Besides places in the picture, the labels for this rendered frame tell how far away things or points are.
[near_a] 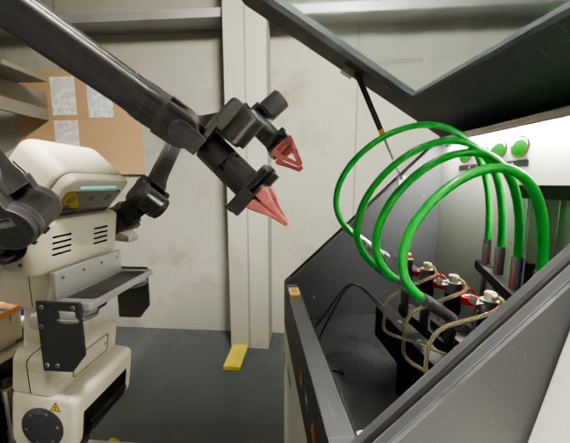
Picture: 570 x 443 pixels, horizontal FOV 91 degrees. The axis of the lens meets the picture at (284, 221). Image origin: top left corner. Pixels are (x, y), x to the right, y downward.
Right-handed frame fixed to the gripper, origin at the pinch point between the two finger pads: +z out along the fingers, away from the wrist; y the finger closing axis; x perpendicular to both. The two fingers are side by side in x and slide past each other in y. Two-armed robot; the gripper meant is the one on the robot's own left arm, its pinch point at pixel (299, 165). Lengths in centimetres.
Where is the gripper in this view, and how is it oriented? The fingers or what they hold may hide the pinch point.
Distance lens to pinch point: 77.1
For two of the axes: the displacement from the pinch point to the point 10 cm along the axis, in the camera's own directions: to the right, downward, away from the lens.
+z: 6.9, 7.1, -1.3
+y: 0.9, 0.9, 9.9
